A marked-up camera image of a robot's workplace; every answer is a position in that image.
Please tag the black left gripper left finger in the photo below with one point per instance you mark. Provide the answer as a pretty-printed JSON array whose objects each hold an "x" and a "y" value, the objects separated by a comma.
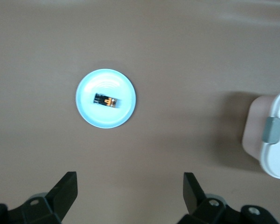
[{"x": 60, "y": 198}]

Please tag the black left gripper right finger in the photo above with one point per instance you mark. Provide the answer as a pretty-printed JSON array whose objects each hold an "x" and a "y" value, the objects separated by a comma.
[{"x": 197, "y": 205}]

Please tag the orange black push-button switch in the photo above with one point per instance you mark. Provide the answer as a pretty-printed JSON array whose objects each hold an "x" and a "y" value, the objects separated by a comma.
[{"x": 106, "y": 100}]

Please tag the white lidded storage box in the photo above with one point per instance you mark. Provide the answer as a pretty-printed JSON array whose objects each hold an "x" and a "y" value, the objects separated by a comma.
[{"x": 277, "y": 158}]

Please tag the light blue round plate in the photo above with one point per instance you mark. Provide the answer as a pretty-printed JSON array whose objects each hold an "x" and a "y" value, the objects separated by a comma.
[{"x": 105, "y": 119}]

